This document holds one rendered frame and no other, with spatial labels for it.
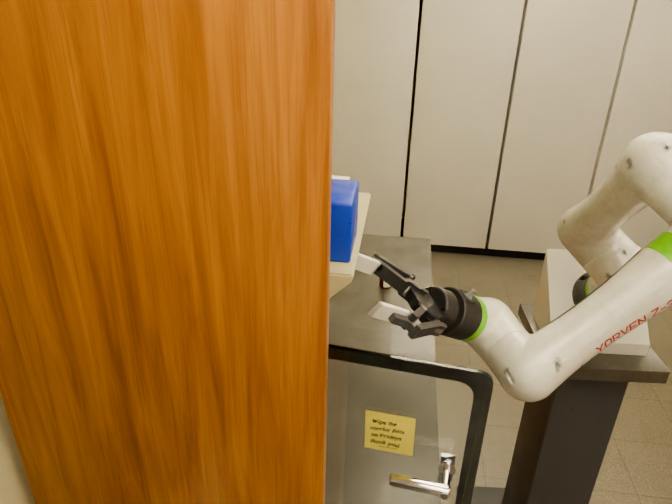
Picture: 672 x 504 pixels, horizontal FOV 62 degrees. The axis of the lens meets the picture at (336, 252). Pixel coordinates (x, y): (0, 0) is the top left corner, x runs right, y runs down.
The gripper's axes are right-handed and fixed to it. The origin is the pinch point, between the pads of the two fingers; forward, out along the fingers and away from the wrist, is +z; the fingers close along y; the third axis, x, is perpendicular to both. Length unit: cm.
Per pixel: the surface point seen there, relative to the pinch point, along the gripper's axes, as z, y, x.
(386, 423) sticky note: -3.1, 19.0, 10.4
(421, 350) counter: -59, -22, 29
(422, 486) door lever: -7.2, 28.1, 12.2
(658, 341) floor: -290, -65, 16
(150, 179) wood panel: 40.1, 0.3, -4.5
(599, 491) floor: -186, 3, 58
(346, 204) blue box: 16.3, 2.2, -12.5
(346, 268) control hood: 12.4, 6.2, -5.4
